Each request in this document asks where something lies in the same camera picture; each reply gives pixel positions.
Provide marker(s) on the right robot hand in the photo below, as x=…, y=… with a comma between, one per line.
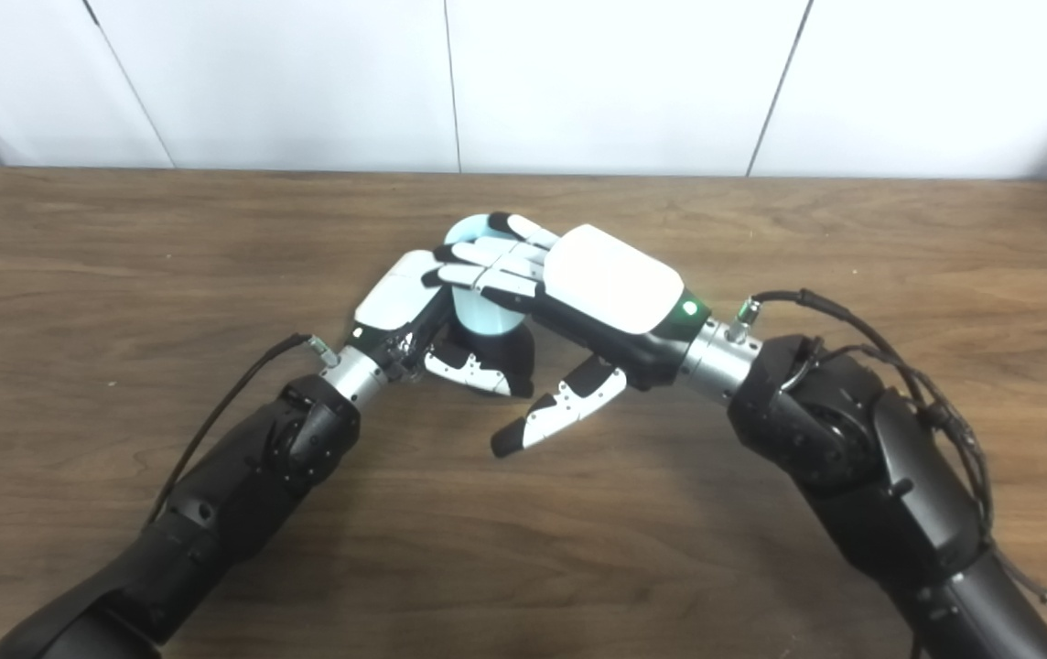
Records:
x=615, y=284

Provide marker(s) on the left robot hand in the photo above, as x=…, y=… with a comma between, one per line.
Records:
x=395, y=293

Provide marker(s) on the black funnel-shaped nozzle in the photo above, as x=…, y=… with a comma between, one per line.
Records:
x=514, y=357

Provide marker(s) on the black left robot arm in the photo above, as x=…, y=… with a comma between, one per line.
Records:
x=249, y=485

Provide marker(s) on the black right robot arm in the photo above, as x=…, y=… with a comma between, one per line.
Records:
x=871, y=458

